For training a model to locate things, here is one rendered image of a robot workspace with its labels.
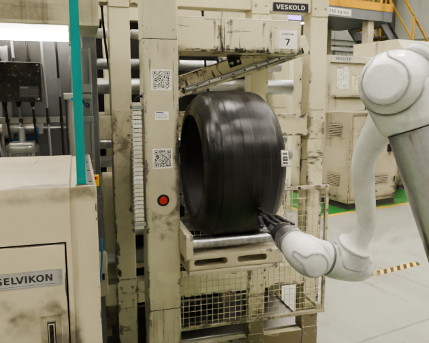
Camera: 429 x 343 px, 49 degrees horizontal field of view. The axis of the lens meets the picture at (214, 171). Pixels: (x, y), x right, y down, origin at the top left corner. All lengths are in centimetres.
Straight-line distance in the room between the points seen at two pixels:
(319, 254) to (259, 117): 60
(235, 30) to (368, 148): 104
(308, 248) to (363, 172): 26
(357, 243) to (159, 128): 81
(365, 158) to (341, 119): 503
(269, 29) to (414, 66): 123
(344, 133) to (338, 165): 44
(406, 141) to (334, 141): 536
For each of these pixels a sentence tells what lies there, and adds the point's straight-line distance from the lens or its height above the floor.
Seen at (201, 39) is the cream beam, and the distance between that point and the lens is 209.
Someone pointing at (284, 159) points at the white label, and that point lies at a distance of 174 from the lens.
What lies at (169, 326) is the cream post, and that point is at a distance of 200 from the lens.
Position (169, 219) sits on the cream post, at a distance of 184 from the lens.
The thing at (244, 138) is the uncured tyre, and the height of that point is 130.
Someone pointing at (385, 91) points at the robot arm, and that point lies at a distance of 103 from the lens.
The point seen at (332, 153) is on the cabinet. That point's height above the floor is 70.
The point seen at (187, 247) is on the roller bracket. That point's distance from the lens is 176.
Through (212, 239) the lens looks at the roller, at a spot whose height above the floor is 91.
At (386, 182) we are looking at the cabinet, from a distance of 679.
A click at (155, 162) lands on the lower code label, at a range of 179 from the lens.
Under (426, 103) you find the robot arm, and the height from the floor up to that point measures 144.
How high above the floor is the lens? 145
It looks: 9 degrees down
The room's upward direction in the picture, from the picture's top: straight up
